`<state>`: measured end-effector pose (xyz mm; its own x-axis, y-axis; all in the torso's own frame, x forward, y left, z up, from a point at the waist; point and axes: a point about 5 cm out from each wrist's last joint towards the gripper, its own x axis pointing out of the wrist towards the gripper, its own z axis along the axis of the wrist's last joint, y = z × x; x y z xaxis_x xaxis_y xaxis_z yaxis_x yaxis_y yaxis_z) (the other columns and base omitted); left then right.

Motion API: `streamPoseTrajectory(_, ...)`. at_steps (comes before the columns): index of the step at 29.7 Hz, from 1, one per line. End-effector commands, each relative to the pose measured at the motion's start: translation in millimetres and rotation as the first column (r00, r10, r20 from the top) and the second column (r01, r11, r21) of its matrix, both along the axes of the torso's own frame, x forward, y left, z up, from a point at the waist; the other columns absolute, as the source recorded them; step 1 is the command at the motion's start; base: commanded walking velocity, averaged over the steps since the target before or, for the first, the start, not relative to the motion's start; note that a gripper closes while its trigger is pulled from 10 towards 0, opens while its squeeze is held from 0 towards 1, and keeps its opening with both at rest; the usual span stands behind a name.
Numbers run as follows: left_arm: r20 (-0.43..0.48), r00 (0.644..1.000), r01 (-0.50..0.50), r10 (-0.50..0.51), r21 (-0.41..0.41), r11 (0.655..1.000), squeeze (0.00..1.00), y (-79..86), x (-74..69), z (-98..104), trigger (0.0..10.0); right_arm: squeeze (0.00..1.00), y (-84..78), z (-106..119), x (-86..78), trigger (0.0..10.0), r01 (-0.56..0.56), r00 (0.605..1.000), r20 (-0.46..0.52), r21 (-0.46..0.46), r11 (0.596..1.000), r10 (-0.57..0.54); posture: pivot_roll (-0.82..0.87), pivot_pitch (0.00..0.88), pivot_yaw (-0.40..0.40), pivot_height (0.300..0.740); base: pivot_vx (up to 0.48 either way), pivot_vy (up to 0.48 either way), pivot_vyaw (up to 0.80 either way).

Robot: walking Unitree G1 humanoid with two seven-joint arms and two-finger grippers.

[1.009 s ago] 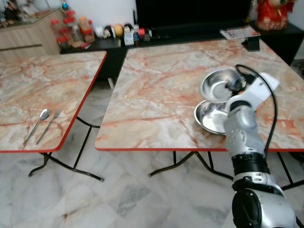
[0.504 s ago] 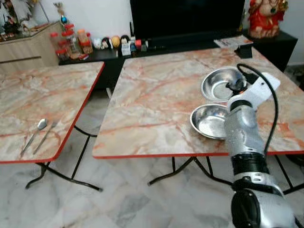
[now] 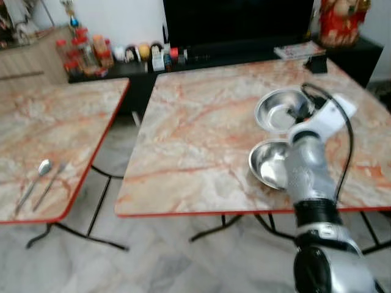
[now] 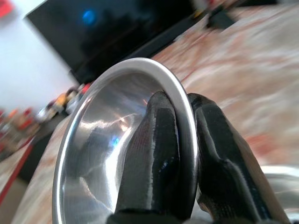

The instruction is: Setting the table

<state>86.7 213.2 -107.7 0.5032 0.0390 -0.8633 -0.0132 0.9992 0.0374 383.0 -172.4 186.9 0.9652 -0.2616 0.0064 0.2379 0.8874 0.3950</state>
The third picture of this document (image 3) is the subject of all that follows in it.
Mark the steel bowl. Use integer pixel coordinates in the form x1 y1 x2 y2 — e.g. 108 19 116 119
254 87 316 135
247 139 294 191

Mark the small black box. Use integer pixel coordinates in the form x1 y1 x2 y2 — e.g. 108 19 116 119
304 56 329 74

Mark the flat printed magazine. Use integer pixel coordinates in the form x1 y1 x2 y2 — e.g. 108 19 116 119
274 42 326 60

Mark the red gold statue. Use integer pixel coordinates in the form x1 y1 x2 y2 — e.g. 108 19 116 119
315 0 370 48

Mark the orange marble folding table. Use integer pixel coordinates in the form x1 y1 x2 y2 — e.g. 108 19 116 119
0 78 130 251
115 58 391 256

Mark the black television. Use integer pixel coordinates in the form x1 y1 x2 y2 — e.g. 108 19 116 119
163 0 315 48

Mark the small white box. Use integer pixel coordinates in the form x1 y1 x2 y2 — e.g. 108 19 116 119
152 50 167 71

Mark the black TV console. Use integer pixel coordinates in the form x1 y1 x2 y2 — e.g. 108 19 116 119
68 37 384 117

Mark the black haired doll figurine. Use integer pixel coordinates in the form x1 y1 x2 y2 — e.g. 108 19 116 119
125 44 138 62

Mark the small red lid jar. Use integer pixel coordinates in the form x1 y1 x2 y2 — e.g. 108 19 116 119
103 40 114 67
66 58 80 77

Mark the orange lid jar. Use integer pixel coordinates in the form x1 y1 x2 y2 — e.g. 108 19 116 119
93 35 106 59

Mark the big red lid jar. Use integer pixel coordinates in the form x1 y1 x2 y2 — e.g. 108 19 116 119
76 35 95 69

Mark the slim red lid jar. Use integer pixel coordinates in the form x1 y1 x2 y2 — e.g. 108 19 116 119
57 40 69 62

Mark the gold trophy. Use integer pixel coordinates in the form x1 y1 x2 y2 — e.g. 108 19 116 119
64 0 83 31

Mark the steel fork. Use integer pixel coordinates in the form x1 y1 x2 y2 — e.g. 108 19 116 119
32 161 69 212

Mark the light wooden drawer cabinet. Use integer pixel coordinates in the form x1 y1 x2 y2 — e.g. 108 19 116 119
0 24 74 95

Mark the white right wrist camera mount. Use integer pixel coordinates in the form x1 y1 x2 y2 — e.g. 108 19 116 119
287 93 358 144

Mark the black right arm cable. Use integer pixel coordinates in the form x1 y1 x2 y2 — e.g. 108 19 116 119
301 82 356 205

